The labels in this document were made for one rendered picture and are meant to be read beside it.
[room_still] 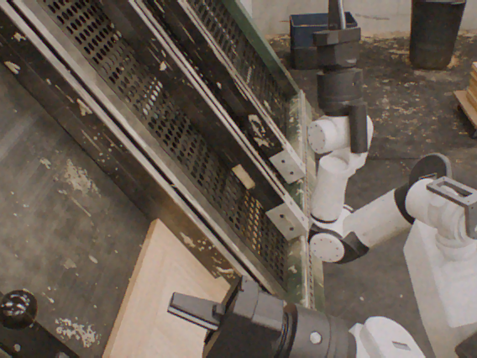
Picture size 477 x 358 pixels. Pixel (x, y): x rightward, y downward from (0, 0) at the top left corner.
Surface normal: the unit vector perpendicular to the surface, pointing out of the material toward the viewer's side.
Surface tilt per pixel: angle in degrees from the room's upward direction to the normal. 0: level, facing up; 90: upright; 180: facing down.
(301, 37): 90
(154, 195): 90
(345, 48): 78
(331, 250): 90
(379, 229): 90
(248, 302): 50
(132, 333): 58
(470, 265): 23
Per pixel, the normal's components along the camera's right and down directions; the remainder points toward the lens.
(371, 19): -0.07, 0.55
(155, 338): 0.82, -0.44
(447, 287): -0.43, -0.77
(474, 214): 0.37, 0.32
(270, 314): 0.38, -0.76
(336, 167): 0.07, -0.81
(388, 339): 0.39, -0.86
